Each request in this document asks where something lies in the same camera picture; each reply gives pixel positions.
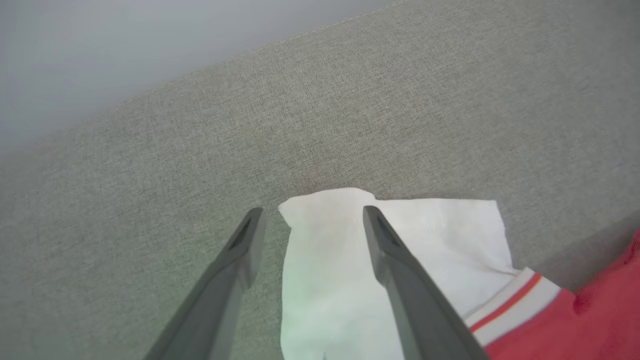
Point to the red and white basketball jersey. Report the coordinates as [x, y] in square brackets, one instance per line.
[450, 240]

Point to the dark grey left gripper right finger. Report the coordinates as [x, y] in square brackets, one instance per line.
[420, 310]

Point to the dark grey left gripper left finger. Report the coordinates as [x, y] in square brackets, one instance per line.
[220, 305]

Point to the grey fabric sofa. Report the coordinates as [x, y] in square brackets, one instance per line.
[350, 100]

